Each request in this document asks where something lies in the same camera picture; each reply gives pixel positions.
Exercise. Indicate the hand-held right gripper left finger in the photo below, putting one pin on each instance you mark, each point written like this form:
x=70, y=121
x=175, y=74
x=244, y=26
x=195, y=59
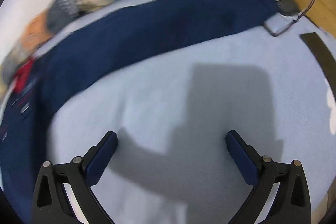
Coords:
x=101, y=161

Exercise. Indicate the light blue cloud bed sheet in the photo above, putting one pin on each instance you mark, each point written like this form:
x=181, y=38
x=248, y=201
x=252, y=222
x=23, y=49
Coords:
x=183, y=108

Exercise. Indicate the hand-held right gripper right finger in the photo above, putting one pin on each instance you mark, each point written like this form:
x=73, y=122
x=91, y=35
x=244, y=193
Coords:
x=241, y=158

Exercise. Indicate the navy blue work jacket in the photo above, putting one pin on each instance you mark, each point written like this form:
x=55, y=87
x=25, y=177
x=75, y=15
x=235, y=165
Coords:
x=157, y=24

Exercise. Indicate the black smartphone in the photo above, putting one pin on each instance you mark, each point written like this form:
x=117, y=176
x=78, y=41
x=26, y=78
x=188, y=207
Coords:
x=319, y=53

